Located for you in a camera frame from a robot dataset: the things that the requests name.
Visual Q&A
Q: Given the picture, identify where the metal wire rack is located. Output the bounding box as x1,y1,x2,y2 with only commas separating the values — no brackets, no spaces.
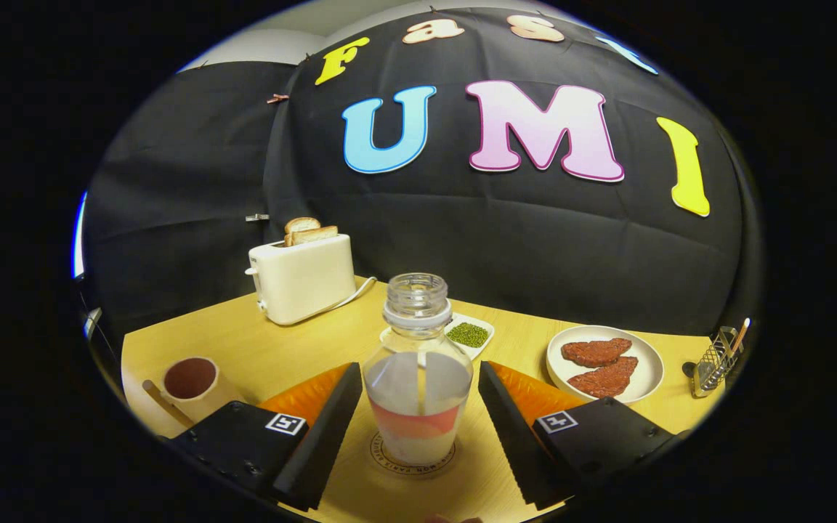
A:
682,325,743,399

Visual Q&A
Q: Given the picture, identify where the black backdrop cloth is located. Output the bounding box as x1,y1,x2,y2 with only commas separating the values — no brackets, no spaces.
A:
81,6,764,338

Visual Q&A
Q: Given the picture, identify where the beige cup with wooden handle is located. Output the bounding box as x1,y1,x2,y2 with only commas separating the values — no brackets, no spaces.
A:
142,356,245,426

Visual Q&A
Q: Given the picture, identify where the white toaster cable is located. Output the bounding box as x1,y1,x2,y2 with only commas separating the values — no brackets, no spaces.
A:
324,276,378,315

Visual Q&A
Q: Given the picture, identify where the clear plastic juice bottle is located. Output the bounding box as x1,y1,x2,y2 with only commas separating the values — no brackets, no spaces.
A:
362,272,474,466

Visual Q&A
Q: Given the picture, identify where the wooden table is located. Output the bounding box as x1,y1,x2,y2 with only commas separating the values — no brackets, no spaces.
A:
121,275,728,523

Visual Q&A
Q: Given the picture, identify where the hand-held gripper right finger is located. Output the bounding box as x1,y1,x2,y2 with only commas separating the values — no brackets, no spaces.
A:
477,361,688,509

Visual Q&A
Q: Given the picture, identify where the white divided bean dish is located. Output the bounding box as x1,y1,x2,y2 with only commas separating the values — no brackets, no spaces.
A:
379,312,496,362

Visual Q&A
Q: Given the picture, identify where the white round plate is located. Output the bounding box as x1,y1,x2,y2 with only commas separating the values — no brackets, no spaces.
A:
546,325,665,405

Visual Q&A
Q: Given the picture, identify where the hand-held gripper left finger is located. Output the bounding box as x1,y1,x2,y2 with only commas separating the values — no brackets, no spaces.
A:
164,362,364,511

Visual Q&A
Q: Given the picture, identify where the white toaster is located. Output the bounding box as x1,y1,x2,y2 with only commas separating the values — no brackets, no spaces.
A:
246,234,357,326

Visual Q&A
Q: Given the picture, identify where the wooden handled utensil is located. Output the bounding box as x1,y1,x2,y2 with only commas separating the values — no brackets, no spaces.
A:
729,317,751,357

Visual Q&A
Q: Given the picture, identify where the brown meat patty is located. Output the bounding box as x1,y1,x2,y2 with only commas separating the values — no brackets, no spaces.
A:
567,356,639,399
561,337,633,368

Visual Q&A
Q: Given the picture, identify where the round wooden coaster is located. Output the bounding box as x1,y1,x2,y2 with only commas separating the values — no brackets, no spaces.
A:
369,429,457,477

